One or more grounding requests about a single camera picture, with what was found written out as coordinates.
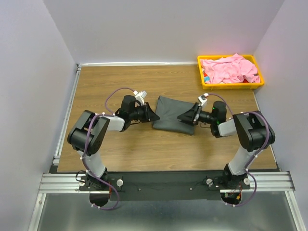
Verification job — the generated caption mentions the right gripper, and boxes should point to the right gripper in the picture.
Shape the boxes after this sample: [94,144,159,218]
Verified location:
[178,102,216,127]

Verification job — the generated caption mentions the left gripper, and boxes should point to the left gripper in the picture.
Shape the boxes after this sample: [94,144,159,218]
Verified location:
[129,103,160,123]

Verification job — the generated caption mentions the grey t shirt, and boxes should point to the grey t shirt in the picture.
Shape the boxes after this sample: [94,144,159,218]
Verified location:
[153,96,195,135]

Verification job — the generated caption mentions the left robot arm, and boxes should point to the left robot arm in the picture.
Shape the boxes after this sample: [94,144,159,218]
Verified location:
[67,91,160,190]

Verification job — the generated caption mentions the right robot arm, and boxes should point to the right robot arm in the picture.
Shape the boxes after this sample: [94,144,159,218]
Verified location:
[177,101,275,189]

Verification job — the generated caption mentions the yellow plastic bin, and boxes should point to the yellow plastic bin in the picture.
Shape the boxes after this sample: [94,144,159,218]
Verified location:
[197,55,265,90]

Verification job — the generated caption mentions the pink t shirt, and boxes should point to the pink t shirt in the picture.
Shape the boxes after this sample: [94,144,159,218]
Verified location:
[200,54,260,84]

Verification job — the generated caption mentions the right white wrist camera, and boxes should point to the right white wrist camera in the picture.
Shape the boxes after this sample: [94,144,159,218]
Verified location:
[198,93,209,107]

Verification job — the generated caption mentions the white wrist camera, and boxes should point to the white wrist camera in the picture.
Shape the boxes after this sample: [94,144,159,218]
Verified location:
[198,93,209,107]
[133,90,147,106]

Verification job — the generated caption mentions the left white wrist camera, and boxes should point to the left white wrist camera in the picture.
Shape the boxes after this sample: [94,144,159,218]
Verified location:
[133,90,147,106]

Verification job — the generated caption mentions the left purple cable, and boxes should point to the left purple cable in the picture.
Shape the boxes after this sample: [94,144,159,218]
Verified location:
[81,87,135,211]

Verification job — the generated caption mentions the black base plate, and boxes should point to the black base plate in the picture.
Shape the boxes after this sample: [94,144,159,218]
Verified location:
[78,170,250,205]

